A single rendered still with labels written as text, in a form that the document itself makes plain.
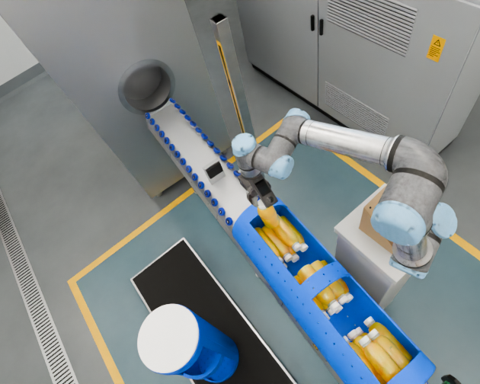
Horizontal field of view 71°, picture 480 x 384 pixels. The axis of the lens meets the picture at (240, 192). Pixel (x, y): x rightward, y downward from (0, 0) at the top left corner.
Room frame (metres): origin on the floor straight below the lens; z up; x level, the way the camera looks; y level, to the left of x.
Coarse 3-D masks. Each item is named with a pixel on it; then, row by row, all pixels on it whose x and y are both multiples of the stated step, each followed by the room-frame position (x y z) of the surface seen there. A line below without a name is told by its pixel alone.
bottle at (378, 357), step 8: (368, 344) 0.10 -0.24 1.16; (376, 344) 0.09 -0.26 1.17; (368, 352) 0.07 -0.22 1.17; (376, 352) 0.07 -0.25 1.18; (384, 352) 0.06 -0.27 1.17; (368, 360) 0.05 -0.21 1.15; (376, 360) 0.04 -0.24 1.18; (384, 360) 0.03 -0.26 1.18; (392, 360) 0.03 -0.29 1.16; (376, 368) 0.02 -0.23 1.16; (384, 368) 0.01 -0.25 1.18; (392, 368) 0.01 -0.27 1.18; (384, 376) -0.01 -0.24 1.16; (392, 376) -0.02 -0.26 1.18
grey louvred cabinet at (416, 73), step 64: (256, 0) 2.87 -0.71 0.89; (320, 0) 2.16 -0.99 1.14; (384, 0) 1.69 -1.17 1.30; (448, 0) 1.36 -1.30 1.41; (256, 64) 3.04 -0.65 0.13; (320, 64) 2.16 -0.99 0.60; (384, 64) 1.62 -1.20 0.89; (448, 64) 1.25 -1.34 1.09; (384, 128) 1.50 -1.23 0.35; (448, 128) 1.26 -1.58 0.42
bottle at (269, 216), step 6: (258, 210) 0.65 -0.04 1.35; (264, 210) 0.64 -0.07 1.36; (270, 210) 0.63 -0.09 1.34; (264, 216) 0.63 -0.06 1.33; (270, 216) 0.62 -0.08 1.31; (276, 216) 0.64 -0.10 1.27; (264, 222) 0.64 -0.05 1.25; (270, 222) 0.63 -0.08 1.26; (276, 222) 0.63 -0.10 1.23; (270, 228) 0.63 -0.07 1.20
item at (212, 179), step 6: (210, 162) 1.19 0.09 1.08; (216, 162) 1.18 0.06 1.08; (204, 168) 1.16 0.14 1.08; (210, 168) 1.15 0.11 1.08; (216, 168) 1.16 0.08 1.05; (222, 168) 1.18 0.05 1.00; (210, 174) 1.14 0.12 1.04; (216, 174) 1.15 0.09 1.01; (222, 174) 1.18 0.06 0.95; (210, 180) 1.15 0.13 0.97; (216, 180) 1.16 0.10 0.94
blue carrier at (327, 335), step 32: (256, 224) 0.75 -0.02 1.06; (256, 256) 0.55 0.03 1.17; (320, 256) 0.50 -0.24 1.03; (288, 288) 0.37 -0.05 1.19; (320, 288) 0.32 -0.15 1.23; (352, 288) 0.32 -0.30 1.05; (320, 320) 0.22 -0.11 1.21; (352, 320) 0.21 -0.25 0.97; (384, 320) 0.16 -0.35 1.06; (352, 352) 0.09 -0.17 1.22; (416, 352) 0.03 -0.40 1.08
